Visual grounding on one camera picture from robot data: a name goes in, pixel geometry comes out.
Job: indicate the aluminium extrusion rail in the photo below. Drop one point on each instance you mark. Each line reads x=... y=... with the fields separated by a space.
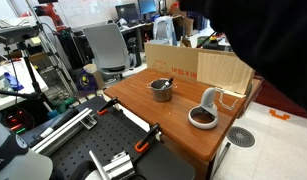
x=59 y=131
x=116 y=165

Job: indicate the blue cloth item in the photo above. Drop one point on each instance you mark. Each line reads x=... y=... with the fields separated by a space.
x=11 y=81

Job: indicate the pale blue office chair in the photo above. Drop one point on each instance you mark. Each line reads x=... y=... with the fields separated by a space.
x=163 y=30

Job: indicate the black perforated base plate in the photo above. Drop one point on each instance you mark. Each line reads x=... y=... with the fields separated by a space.
x=103 y=140

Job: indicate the black ribbed bar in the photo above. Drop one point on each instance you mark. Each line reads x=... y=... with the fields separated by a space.
x=56 y=121

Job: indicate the red robot arm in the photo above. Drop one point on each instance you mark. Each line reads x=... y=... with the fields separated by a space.
x=49 y=11

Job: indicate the person in black clothes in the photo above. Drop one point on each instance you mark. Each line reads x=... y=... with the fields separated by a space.
x=269 y=40

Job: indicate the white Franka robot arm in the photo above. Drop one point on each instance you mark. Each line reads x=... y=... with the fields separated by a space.
x=26 y=166

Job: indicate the small steel pot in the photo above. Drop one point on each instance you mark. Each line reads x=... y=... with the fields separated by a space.
x=161 y=95

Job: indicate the beige paper bag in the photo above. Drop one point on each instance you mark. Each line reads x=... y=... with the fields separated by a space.
x=94 y=75

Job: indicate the white whiteboard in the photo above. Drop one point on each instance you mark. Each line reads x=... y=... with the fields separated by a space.
x=83 y=10

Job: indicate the grey office chair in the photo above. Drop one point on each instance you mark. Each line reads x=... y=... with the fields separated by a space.
x=106 y=46

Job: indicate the silver light stand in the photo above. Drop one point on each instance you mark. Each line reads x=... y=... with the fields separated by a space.
x=61 y=71

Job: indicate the yellow red emergency stop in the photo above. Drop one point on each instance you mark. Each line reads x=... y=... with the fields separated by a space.
x=213 y=38

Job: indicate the black Expo marker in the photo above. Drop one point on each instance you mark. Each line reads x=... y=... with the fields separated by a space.
x=168 y=82

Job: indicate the black stereo camera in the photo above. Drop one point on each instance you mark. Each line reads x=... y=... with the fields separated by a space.
x=13 y=35

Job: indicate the black box red lights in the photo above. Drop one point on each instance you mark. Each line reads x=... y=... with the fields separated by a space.
x=16 y=120

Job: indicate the blue printed shopping bag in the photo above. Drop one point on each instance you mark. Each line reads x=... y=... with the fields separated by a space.
x=83 y=81

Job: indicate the orange black bar clamp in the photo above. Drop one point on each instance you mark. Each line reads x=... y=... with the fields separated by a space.
x=108 y=106
x=144 y=141

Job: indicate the white side table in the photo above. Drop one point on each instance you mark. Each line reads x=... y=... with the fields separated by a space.
x=19 y=76

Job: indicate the pale wooden board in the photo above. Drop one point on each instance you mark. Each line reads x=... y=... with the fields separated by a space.
x=223 y=71

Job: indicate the black computer monitor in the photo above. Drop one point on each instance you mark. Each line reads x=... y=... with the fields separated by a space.
x=146 y=6
x=126 y=12

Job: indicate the brown cardboard box stack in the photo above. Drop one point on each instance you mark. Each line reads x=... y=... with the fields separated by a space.
x=183 y=25

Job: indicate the brown cardboard panel red print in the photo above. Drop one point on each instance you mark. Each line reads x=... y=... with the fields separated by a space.
x=173 y=63

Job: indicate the round metal floor drain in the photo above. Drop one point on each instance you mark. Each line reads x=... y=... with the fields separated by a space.
x=240 y=136

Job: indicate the black camera tripod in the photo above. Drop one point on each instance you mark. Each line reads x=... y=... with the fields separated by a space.
x=31 y=78

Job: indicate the grey metal desk leg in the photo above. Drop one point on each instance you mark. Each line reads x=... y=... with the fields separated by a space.
x=223 y=153

